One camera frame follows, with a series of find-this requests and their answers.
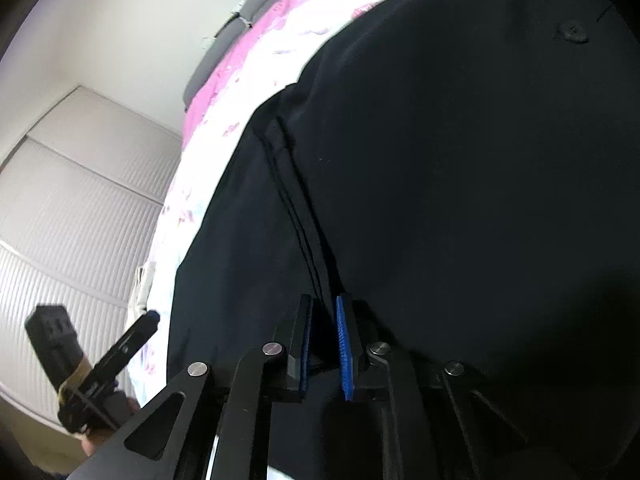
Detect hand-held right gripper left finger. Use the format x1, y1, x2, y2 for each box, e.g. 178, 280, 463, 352
70, 294, 314, 480

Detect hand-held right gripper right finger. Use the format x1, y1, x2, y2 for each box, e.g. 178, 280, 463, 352
335, 295, 532, 480

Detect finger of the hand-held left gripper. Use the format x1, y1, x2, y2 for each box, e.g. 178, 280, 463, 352
94, 310, 161, 377

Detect black pants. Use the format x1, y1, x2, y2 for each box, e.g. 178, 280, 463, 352
167, 0, 640, 480

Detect person's left hand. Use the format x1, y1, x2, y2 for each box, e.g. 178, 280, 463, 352
80, 427, 119, 459

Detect folded cream garment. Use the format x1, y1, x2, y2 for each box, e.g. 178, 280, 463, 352
130, 262, 154, 312

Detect white louvered wardrobe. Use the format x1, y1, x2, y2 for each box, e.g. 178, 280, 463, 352
0, 85, 184, 427

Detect grey bed headboard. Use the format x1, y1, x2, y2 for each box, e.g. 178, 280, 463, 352
182, 0, 322, 112

